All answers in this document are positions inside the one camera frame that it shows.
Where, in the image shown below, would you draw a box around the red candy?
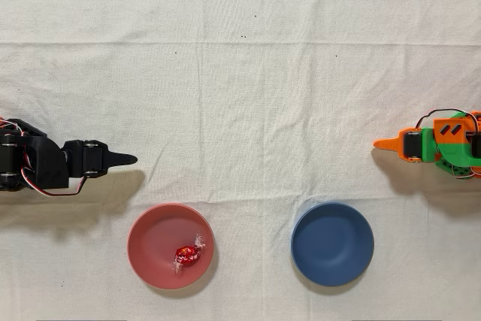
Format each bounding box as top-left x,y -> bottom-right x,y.
171,233 -> 207,275

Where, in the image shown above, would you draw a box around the red bowl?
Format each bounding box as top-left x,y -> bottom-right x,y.
126,202 -> 216,291

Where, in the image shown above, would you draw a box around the blue bowl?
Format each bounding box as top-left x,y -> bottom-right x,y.
290,201 -> 375,287

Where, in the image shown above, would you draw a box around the white tablecloth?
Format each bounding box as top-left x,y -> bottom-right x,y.
0,0 -> 481,321

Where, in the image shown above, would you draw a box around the thin black wire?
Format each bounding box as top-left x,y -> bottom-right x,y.
415,108 -> 481,134

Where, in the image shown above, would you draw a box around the red white servo cable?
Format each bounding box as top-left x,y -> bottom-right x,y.
20,146 -> 88,198

